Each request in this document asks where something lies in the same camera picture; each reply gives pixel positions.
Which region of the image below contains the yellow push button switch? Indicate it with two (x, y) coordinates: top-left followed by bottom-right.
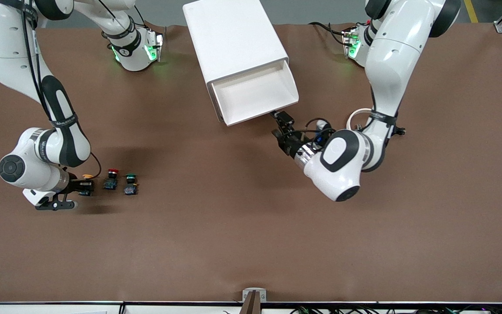
(78, 173), (95, 196)

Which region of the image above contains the beige cabinet drawer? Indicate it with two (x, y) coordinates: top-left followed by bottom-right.
(210, 61), (300, 127)

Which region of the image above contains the white drawer cabinet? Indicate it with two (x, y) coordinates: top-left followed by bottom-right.
(183, 0), (289, 123)

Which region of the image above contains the white curved plastic part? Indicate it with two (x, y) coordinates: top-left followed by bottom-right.
(347, 108), (374, 130)

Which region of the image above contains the brown table cover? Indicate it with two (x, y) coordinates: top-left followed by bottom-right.
(0, 23), (502, 304)

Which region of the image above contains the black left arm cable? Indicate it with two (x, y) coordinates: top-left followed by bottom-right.
(284, 117), (334, 151)

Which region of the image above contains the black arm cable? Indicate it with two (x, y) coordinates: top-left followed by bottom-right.
(14, 0), (102, 179)
(284, 117), (334, 151)

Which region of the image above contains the red push button switch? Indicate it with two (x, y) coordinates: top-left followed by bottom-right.
(103, 168), (121, 191)

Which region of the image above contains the green push button switch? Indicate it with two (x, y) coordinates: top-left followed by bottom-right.
(123, 174), (139, 196)

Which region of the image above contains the black base cable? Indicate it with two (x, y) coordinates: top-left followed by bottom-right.
(309, 21), (348, 47)

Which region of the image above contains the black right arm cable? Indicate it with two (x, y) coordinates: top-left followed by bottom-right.
(14, 0), (102, 179)

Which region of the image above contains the grey metal bracket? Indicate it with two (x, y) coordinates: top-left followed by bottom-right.
(241, 287), (268, 314)

